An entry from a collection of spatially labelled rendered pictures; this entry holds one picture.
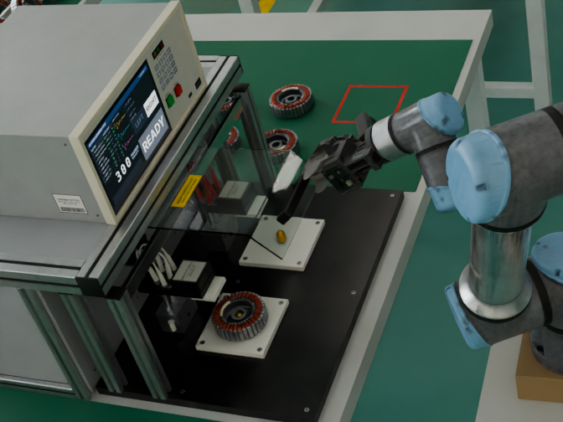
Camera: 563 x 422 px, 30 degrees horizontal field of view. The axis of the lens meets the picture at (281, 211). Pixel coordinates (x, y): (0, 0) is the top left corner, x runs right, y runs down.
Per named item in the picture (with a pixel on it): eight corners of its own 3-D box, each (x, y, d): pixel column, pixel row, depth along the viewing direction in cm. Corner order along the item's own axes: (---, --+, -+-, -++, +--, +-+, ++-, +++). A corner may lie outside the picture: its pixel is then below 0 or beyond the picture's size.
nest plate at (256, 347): (289, 303, 215) (287, 299, 215) (264, 358, 205) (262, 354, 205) (224, 295, 221) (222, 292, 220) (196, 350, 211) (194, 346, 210)
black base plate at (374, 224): (405, 197, 235) (403, 189, 234) (316, 427, 193) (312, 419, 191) (217, 186, 254) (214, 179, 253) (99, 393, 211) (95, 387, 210)
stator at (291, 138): (252, 146, 262) (248, 135, 260) (295, 133, 263) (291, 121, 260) (260, 172, 254) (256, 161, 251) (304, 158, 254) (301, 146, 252)
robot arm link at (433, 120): (449, 137, 171) (431, 89, 172) (399, 161, 179) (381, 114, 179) (474, 132, 177) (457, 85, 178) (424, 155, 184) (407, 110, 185)
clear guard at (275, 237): (323, 174, 206) (317, 151, 202) (283, 259, 190) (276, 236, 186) (178, 167, 219) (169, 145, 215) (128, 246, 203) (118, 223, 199)
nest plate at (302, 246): (325, 223, 231) (324, 218, 231) (303, 271, 221) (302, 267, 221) (263, 218, 237) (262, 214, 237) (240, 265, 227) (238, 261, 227)
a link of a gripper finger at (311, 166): (283, 182, 196) (318, 166, 190) (294, 162, 200) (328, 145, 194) (294, 193, 197) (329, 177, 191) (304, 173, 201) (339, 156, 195)
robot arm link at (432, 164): (504, 190, 173) (481, 128, 175) (441, 213, 173) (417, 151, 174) (493, 196, 181) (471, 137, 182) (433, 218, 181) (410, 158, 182)
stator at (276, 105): (314, 115, 267) (312, 103, 264) (271, 123, 268) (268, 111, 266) (313, 90, 275) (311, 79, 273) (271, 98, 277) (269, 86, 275)
